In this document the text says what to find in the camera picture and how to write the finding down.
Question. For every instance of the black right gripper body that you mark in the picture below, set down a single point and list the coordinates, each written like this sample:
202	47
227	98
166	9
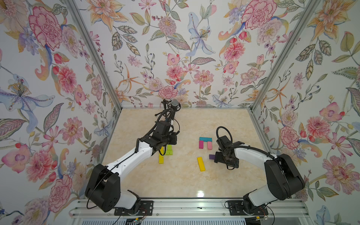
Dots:
231	162

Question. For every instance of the teal block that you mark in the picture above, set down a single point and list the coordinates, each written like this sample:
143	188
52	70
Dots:
205	139

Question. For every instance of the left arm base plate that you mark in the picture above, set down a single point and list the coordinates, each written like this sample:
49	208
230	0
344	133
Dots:
141	208

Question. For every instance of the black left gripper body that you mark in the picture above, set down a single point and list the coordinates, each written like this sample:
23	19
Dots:
168	138

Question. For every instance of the black mesh microphone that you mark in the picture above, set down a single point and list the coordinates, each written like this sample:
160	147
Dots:
175	103

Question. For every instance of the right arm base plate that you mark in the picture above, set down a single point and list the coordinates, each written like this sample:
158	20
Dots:
244	208

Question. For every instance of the black microphone tripod stand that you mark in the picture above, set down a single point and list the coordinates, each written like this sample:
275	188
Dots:
165	104

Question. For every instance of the yellow long block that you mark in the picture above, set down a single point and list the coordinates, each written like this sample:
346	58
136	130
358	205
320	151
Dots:
161	159

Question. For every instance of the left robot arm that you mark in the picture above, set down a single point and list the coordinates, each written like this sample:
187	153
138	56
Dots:
104	187

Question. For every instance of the aluminium front rail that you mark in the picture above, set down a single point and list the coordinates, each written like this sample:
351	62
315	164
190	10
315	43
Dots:
190	208

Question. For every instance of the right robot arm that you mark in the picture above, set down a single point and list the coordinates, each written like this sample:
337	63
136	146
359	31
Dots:
282	177

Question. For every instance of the pink block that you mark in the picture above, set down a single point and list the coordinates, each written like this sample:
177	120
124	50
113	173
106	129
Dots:
209	145

